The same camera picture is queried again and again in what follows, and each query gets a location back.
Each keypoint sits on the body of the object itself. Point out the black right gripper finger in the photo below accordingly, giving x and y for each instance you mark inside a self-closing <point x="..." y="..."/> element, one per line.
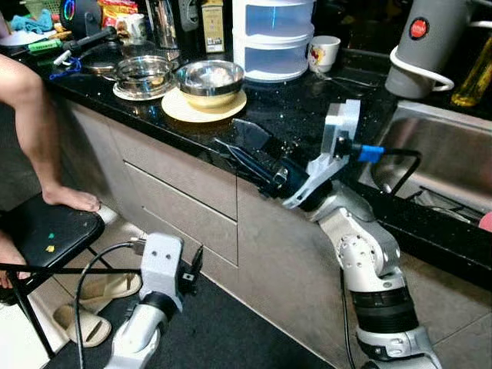
<point x="254" y="138"/>
<point x="246" y="165"/>

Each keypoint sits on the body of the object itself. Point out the large steel bowl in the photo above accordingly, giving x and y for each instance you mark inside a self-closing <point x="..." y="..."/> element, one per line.
<point x="209" y="81"/>

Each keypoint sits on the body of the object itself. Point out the black floor mat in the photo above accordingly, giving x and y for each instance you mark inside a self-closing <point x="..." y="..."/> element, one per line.
<point x="231" y="338"/>

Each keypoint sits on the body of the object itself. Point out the beige slipper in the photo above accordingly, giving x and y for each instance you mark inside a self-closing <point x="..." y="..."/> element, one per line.
<point x="111" y="287"/>
<point x="81" y="327"/>

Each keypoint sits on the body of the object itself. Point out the white printed cup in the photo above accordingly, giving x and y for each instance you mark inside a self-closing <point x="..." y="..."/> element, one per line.
<point x="323" y="54"/>

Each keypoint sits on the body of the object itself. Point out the brown labelled box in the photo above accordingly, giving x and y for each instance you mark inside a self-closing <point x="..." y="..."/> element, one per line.
<point x="213" y="31"/>

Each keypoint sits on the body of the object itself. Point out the small steel bowl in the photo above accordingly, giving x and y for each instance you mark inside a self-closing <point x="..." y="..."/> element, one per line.
<point x="144" y="73"/>

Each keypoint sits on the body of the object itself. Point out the white saucer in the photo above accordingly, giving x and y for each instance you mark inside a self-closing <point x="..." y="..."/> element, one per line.
<point x="123" y="92"/>

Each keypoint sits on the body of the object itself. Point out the steel jug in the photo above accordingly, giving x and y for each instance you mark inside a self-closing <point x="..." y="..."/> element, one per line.
<point x="161" y="27"/>

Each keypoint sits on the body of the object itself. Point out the black folding chair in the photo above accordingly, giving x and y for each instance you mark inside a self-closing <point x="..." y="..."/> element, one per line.
<point x="46" y="231"/>

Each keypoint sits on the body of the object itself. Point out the white printed mug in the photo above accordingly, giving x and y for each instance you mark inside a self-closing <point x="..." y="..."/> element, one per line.
<point x="132" y="29"/>

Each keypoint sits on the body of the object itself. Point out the stainless steel sink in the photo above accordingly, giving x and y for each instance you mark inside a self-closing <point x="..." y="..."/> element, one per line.
<point x="453" y="146"/>

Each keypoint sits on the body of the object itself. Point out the bare human leg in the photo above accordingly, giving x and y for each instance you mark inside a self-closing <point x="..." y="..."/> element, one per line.
<point x="34" y="123"/>
<point x="11" y="257"/>

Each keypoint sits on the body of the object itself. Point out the grey electric kettle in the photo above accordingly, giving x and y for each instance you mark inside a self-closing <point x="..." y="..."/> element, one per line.
<point x="427" y="54"/>

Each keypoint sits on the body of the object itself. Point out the red yellow snack bag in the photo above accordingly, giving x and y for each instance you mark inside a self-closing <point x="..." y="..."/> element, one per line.
<point x="119" y="8"/>

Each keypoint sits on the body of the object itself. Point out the yellow oil bottle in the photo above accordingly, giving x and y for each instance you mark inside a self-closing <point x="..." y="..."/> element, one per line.
<point x="473" y="84"/>

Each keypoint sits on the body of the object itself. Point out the round black speaker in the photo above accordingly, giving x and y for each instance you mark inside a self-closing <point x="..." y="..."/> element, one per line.
<point x="81" y="15"/>

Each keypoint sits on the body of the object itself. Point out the green plastic stick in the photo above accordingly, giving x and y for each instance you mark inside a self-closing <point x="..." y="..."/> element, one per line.
<point x="46" y="45"/>

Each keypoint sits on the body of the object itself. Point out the teal cloth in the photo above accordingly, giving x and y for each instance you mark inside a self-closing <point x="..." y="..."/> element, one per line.
<point x="31" y="21"/>

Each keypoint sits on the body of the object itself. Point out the white dish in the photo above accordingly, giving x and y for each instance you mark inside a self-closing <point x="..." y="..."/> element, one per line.
<point x="19" y="38"/>

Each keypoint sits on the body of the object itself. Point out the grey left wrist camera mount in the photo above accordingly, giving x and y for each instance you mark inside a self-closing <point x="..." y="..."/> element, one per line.
<point x="161" y="261"/>

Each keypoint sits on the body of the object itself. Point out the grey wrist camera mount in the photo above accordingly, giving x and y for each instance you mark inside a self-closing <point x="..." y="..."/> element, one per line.
<point x="342" y="127"/>
<point x="161" y="261"/>

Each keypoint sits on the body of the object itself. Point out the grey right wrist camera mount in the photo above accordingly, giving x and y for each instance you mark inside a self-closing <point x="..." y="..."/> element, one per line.
<point x="342" y="127"/>

